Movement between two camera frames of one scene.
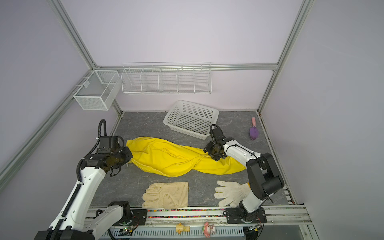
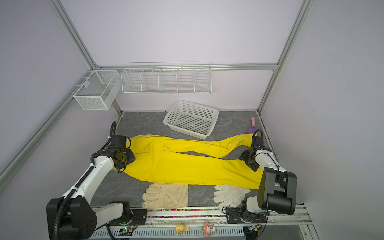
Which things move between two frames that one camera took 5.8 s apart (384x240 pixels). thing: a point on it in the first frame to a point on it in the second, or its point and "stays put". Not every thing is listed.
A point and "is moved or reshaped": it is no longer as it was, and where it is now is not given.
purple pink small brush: [254, 132] stays put
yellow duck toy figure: [180, 228] stays put
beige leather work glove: [166, 195] stays put
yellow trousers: [170, 159] is moved or reshaped
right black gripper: [207, 147] to [244, 156]
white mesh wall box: [101, 90] stays put
